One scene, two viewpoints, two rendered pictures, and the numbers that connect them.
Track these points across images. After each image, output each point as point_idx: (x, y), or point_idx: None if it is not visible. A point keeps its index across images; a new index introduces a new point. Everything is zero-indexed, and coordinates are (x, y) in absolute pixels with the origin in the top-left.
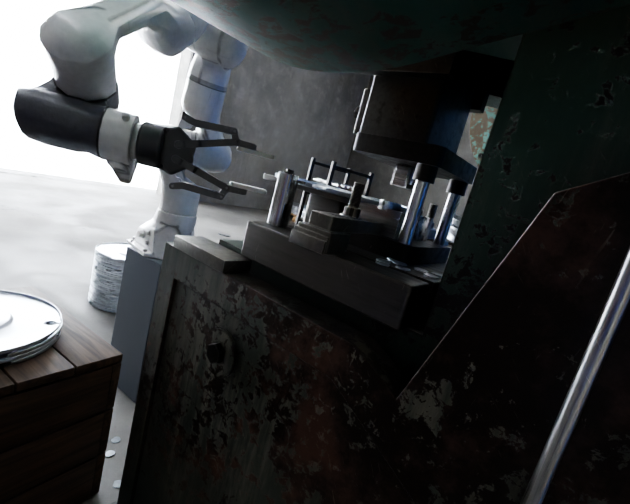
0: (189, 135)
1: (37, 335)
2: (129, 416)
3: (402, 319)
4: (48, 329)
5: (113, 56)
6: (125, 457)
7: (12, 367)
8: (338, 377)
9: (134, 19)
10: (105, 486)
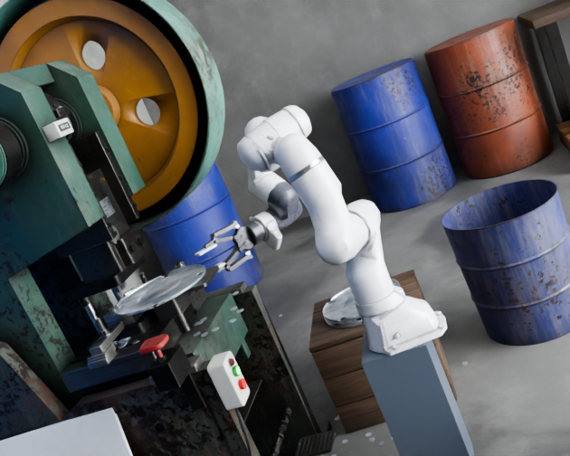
0: None
1: (332, 317)
2: None
3: None
4: (336, 318)
5: (252, 189)
6: (362, 447)
7: (324, 321)
8: None
9: (247, 169)
10: (348, 437)
